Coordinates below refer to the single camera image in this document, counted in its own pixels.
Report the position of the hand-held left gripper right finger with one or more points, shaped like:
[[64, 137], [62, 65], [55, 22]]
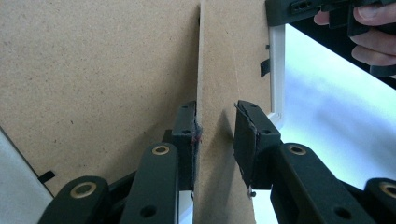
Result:
[[252, 146]]

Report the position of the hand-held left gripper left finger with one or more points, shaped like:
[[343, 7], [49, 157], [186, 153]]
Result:
[[185, 146]]

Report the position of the wooden picture frame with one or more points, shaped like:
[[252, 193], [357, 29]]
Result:
[[93, 77]]

